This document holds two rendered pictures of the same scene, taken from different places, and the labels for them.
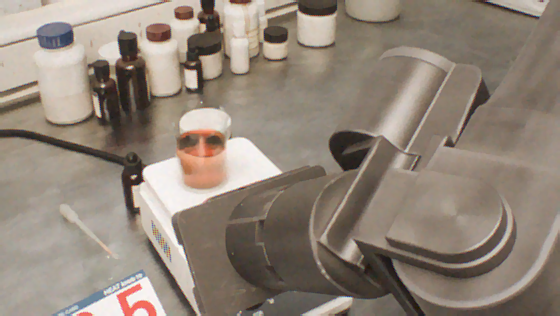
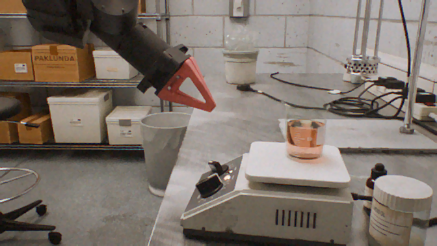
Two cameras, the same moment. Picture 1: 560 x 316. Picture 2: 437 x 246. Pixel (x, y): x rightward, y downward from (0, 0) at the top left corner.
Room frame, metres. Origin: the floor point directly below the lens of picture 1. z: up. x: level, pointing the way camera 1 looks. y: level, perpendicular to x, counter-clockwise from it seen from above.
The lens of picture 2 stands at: (0.67, -0.40, 1.02)
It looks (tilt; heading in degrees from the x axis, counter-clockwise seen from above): 16 degrees down; 127
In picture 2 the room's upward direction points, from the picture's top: straight up
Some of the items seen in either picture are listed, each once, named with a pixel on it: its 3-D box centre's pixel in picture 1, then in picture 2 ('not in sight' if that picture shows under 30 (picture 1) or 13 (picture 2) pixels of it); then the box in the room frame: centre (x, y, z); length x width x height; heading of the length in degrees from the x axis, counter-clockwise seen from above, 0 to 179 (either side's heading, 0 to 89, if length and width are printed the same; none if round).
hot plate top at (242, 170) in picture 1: (220, 184); (294, 161); (0.47, 0.02, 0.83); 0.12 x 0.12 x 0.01; 28
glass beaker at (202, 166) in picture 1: (202, 149); (303, 129); (0.47, 0.04, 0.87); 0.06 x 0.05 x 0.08; 15
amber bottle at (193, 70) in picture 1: (193, 66); not in sight; (0.82, 0.07, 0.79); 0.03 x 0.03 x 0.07
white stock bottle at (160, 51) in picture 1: (161, 59); not in sight; (0.82, 0.11, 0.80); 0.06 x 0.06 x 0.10
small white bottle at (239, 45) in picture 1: (239, 47); not in sight; (0.88, 0.00, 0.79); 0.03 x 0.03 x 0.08
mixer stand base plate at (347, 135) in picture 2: not in sight; (350, 133); (0.42, 0.42, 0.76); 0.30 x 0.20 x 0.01; 36
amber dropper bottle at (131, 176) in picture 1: (134, 178); (377, 186); (0.55, 0.12, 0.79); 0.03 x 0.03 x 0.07
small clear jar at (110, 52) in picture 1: (120, 68); not in sight; (0.83, 0.18, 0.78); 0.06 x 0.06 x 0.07
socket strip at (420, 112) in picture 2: not in sight; (397, 95); (0.42, 0.81, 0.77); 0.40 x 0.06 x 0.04; 126
